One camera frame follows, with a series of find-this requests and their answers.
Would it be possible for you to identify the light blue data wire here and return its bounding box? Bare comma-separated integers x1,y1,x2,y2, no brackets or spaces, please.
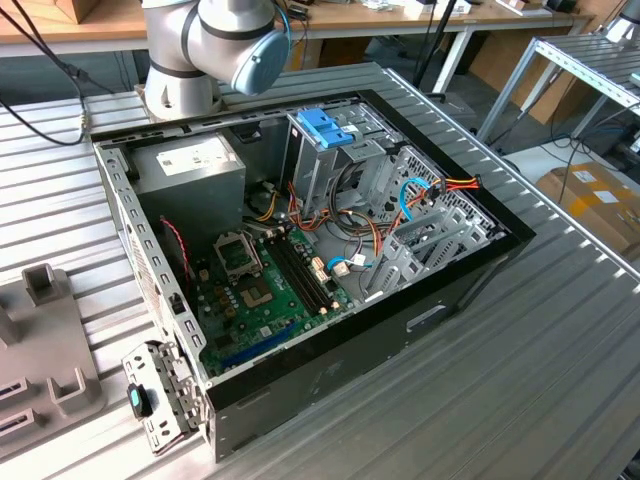
398,176,444,224

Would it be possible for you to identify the red yellow power wire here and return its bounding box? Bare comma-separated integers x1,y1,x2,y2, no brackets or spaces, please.
427,172,482,207

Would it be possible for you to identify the grey metal disk bay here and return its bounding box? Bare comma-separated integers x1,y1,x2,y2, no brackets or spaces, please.
363,199,506,305

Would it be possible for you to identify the black RAM slot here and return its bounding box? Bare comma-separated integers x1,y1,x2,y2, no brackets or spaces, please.
283,233,339,307
272,237,327,314
266,239,321,317
278,235,333,310

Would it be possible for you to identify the grey metal optical drive cage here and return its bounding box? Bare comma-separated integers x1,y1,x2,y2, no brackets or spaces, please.
278,102,401,217

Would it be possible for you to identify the green motherboard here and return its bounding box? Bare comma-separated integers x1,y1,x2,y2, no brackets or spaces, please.
192,227,359,379

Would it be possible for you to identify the silver socket cover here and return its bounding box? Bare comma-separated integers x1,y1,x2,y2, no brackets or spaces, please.
213,229,265,280

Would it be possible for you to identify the blue plastic drive latch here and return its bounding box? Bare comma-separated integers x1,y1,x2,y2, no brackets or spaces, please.
296,109,359,150

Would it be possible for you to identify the black open PC case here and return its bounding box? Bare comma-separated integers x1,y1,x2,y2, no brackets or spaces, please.
89,88,537,464

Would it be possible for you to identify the blue expansion slot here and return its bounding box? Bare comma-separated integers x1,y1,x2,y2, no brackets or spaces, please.
219,323,297,370

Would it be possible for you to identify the grey power supply unit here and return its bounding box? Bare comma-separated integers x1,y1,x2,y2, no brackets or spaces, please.
130,130,248,246

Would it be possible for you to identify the grey metal slot retainer flap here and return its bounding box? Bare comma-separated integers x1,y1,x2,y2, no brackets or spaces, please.
121,338,210,457

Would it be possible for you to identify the black tripod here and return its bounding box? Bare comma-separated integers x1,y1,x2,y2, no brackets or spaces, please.
413,0,459,96

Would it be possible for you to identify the long wooden desk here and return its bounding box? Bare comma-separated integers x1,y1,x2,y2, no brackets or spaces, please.
0,0,599,96

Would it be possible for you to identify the brown cardboard box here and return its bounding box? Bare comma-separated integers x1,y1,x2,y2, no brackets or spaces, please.
535,160,640,262

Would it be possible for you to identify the grey parts rack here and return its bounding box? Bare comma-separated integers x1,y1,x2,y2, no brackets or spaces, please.
0,263,107,461

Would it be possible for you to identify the brown wooden box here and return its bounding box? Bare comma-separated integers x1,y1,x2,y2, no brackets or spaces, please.
49,0,132,25

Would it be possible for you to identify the orange yellow wire bundle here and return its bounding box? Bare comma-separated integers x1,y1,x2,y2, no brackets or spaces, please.
247,182,401,261

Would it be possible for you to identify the blue wire with white tag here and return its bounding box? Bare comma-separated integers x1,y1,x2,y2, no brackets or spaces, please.
325,253,374,275

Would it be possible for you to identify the black sleeved cable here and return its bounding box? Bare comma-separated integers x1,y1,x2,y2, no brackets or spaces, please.
332,158,374,204

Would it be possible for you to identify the red twisted fan wire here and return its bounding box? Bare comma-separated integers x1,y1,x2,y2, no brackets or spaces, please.
158,215,195,284

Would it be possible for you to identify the light blue arm cable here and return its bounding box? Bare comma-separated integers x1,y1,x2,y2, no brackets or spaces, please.
276,0,298,54

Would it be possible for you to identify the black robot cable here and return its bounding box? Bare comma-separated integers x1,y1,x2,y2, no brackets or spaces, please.
0,0,119,148

